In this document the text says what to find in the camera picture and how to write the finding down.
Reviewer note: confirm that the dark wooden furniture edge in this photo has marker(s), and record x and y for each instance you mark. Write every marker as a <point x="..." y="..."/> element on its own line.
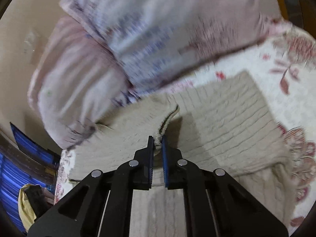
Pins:
<point x="24" y="160"/>

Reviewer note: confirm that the pink patterned pillow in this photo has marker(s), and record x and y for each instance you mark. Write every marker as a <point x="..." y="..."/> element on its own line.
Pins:
<point x="158" y="29"/>

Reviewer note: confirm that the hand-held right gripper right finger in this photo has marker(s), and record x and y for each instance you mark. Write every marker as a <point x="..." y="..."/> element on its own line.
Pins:
<point x="165" y="167"/>

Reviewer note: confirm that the white floral bed sheet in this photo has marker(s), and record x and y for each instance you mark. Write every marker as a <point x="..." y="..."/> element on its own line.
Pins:
<point x="284" y="84"/>

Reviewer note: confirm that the beige knitted sweater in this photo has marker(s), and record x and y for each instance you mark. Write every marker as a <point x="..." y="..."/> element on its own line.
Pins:
<point x="222" y="118"/>

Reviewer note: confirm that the blue striped cloth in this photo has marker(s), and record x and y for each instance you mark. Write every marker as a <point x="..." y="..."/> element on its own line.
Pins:
<point x="14" y="177"/>

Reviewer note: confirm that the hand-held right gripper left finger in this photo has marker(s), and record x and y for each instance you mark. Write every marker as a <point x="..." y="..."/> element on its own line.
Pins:
<point x="149" y="167"/>

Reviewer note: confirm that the yellow cloth item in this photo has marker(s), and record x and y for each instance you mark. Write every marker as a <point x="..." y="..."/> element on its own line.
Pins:
<point x="26" y="207"/>

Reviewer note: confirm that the pink striped pillow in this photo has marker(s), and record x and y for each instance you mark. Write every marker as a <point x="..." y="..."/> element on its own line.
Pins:
<point x="74" y="84"/>

